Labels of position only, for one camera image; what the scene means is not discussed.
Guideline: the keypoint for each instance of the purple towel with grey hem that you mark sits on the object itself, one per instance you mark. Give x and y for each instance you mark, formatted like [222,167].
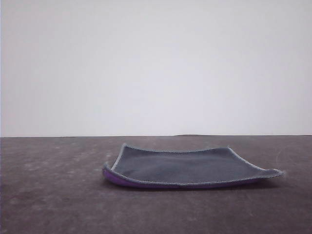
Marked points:
[175,165]

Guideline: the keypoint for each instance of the grey table cloth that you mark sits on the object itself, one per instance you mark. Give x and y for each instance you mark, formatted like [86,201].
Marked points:
[48,195]

